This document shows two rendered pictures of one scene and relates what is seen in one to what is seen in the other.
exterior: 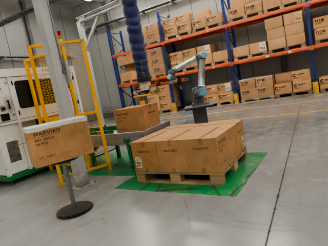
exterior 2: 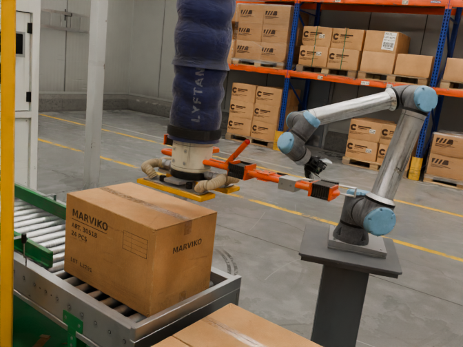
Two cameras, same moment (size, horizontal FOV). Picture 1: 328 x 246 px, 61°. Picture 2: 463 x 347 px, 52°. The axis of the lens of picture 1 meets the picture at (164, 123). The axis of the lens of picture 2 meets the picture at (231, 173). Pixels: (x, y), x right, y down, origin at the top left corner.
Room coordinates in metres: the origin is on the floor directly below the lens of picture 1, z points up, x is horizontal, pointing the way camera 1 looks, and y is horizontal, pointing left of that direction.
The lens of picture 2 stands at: (2.38, -0.08, 1.63)
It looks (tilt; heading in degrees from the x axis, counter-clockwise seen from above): 13 degrees down; 2
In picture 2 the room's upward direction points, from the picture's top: 7 degrees clockwise
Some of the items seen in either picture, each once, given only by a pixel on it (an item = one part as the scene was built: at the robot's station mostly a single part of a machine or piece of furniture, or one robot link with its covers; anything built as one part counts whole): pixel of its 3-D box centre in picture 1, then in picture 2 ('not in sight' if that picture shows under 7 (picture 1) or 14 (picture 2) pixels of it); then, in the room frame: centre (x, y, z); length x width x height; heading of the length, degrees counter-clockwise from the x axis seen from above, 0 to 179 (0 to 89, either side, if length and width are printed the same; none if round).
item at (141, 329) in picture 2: (157, 127); (192, 303); (4.30, 0.11, 0.58); 0.70 x 0.03 x 0.06; 147
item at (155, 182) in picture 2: (143, 94); (175, 184); (4.28, 0.22, 1.12); 0.34 x 0.10 x 0.05; 61
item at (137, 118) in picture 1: (137, 118); (138, 242); (4.51, 0.41, 0.75); 0.60 x 0.40 x 0.40; 57
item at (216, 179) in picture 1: (193, 164); not in sight; (3.69, -0.29, 0.07); 1.20 x 1.00 x 0.14; 57
